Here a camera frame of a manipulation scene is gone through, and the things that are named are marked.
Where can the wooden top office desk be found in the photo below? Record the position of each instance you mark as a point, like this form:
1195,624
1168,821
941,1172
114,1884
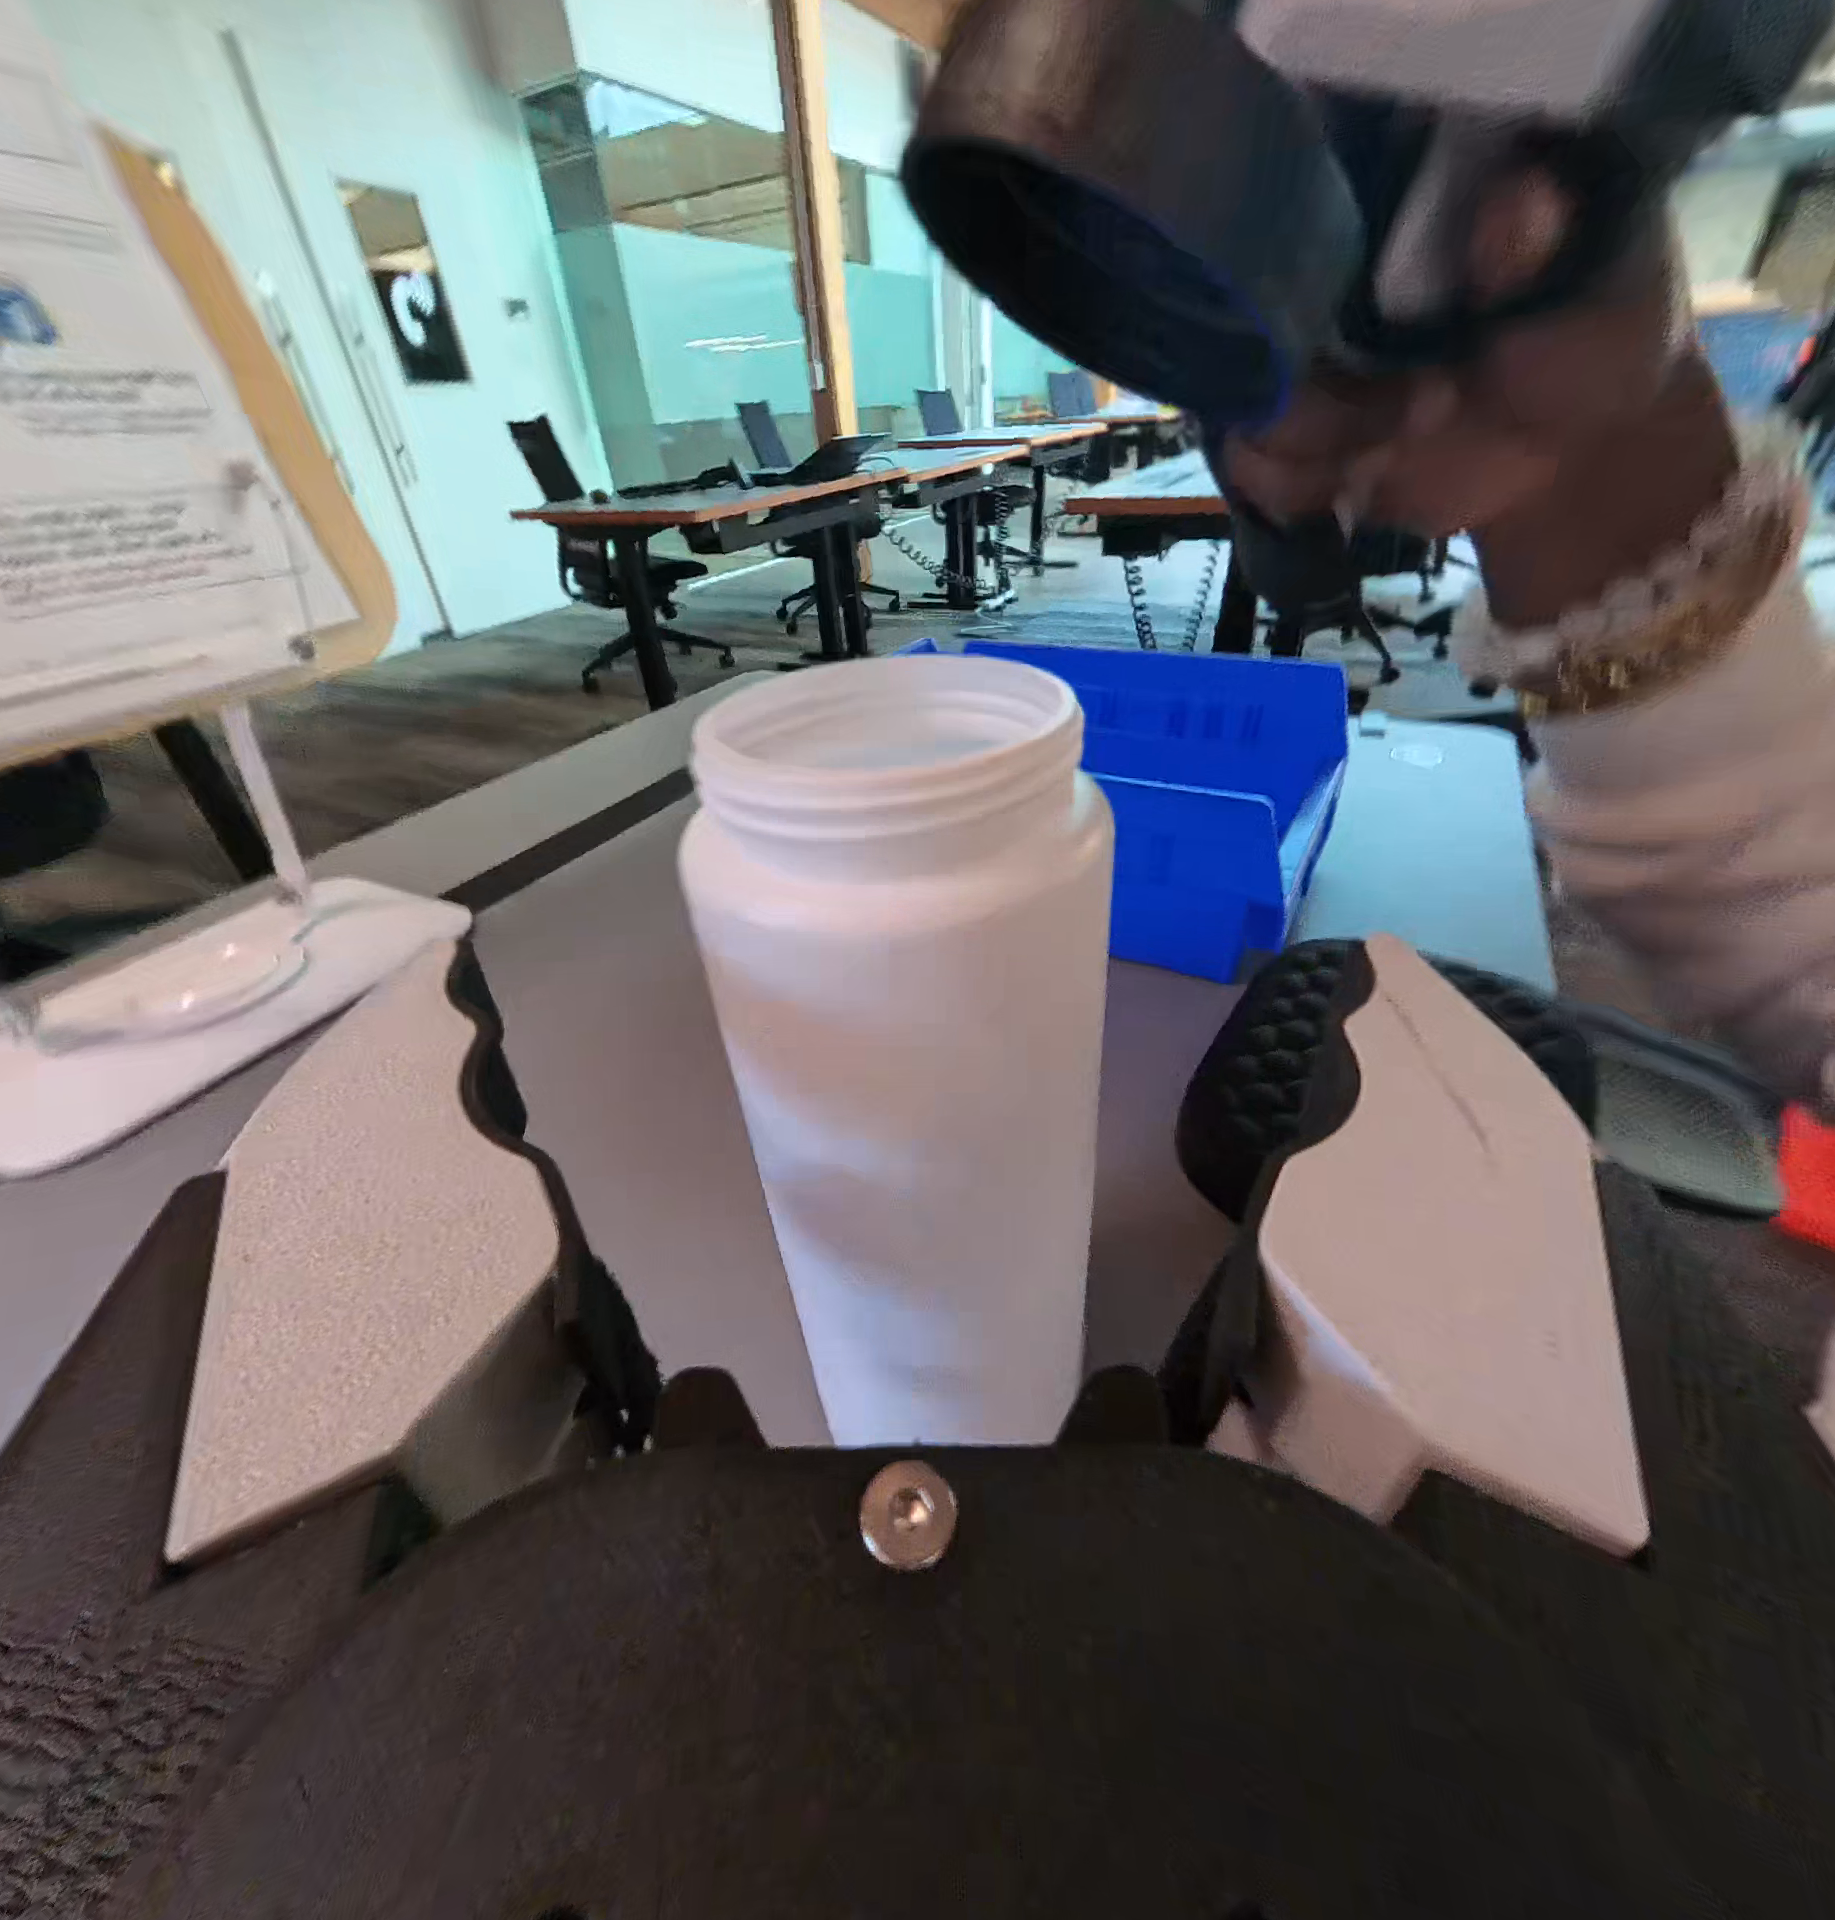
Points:
678,511
1159,495
993,442

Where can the person's right forearm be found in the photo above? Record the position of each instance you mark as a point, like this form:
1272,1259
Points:
1712,840

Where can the orange plastic object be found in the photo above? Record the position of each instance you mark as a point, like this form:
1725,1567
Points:
1832,1186

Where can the white door with window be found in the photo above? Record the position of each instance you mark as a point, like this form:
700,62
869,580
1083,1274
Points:
379,495

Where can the white plastic bottle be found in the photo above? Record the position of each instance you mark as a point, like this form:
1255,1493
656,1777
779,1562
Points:
904,976

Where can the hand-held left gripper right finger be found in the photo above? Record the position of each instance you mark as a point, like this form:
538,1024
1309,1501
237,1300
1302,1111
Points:
1441,1275

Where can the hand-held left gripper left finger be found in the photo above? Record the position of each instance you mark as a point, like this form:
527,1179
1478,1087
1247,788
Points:
379,1275

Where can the instruction sign on white stand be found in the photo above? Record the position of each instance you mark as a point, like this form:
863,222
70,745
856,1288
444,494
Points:
319,570

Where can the black ribbed bottle lid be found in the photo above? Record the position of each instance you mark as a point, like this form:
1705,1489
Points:
1159,196

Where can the printed instruction sheet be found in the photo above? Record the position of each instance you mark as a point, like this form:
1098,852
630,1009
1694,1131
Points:
93,451

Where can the blue plastic bin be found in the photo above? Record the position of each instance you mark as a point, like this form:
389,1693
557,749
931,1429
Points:
1203,796

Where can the black laptop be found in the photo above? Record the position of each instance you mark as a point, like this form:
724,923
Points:
844,453

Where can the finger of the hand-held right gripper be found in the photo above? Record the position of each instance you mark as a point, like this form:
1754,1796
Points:
1456,46

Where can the person's right hand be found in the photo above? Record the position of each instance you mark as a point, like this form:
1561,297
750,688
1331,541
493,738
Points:
1576,451

